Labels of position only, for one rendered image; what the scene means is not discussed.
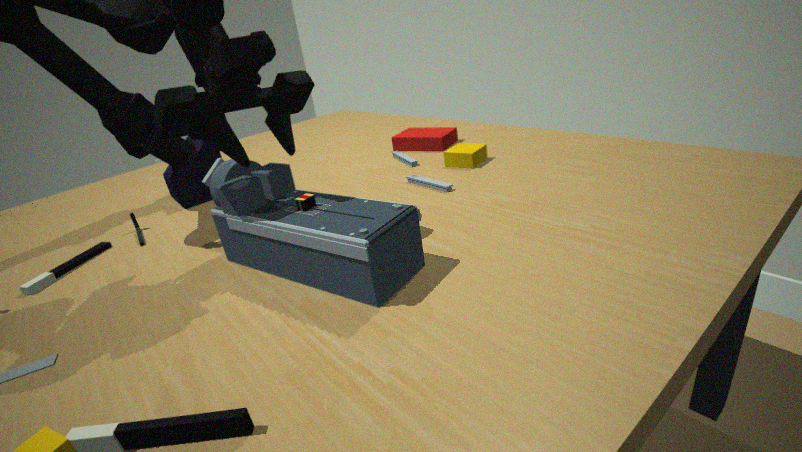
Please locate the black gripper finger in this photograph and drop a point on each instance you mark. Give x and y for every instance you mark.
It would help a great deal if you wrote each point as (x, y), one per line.
(278, 119)
(209, 124)

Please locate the red rectangular block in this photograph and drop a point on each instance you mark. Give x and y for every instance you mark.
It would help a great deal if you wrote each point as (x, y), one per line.
(425, 139)

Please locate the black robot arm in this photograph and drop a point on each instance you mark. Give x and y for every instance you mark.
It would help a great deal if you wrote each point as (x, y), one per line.
(145, 26)

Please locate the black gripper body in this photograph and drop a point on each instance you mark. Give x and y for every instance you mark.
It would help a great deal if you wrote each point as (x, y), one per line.
(173, 107)

